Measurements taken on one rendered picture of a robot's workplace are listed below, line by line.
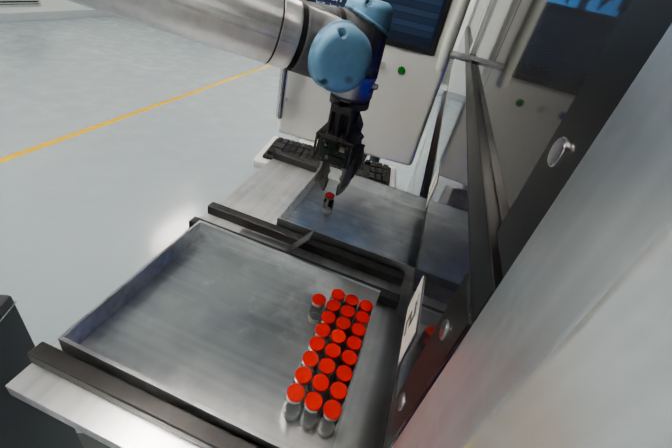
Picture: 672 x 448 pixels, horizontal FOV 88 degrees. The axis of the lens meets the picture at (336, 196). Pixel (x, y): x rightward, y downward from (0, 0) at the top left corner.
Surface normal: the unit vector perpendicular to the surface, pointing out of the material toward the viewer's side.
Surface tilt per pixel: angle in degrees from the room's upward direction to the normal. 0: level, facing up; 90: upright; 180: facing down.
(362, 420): 0
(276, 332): 0
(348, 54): 90
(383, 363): 0
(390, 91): 90
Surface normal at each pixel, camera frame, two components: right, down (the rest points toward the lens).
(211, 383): 0.19, -0.82
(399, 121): -0.18, 0.52
